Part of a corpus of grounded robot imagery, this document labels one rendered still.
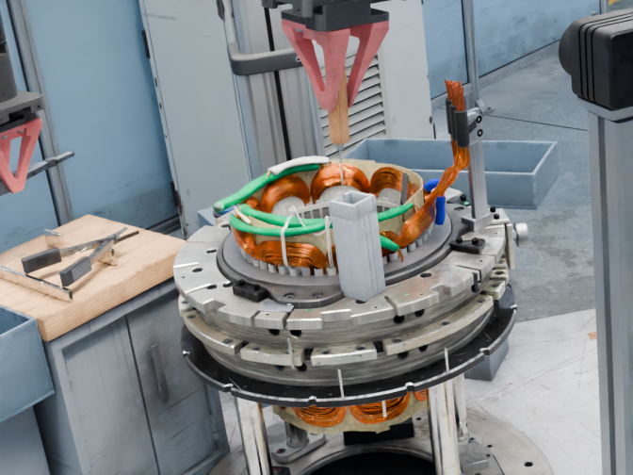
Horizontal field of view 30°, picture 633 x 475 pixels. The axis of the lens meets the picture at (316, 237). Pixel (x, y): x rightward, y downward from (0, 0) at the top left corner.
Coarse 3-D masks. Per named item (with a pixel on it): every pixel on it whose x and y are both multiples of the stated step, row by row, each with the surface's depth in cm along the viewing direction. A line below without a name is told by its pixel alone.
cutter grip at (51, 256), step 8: (56, 248) 122; (32, 256) 120; (40, 256) 121; (48, 256) 121; (56, 256) 122; (24, 264) 120; (32, 264) 121; (40, 264) 121; (48, 264) 122; (24, 272) 121
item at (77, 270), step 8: (88, 256) 119; (72, 264) 117; (80, 264) 118; (88, 264) 119; (64, 272) 116; (72, 272) 117; (80, 272) 118; (88, 272) 119; (64, 280) 116; (72, 280) 117
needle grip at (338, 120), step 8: (344, 72) 96; (344, 80) 96; (344, 88) 96; (344, 96) 96; (336, 104) 96; (344, 104) 96; (328, 112) 97; (336, 112) 96; (344, 112) 96; (328, 120) 98; (336, 120) 96; (344, 120) 97; (336, 128) 97; (344, 128) 97; (336, 136) 97; (344, 136) 97
